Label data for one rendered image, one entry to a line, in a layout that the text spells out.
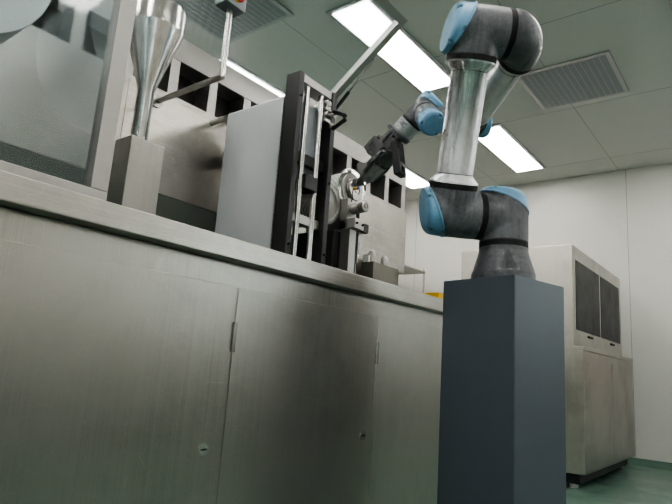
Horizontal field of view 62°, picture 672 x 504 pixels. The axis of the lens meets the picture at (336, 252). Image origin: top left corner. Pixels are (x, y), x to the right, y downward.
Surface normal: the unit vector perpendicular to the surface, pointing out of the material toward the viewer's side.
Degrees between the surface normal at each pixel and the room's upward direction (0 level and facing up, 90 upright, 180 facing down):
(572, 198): 90
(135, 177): 90
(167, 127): 90
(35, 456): 90
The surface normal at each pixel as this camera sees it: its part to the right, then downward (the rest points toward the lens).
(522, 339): 0.62, -0.11
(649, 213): -0.61, -0.20
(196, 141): 0.79, -0.07
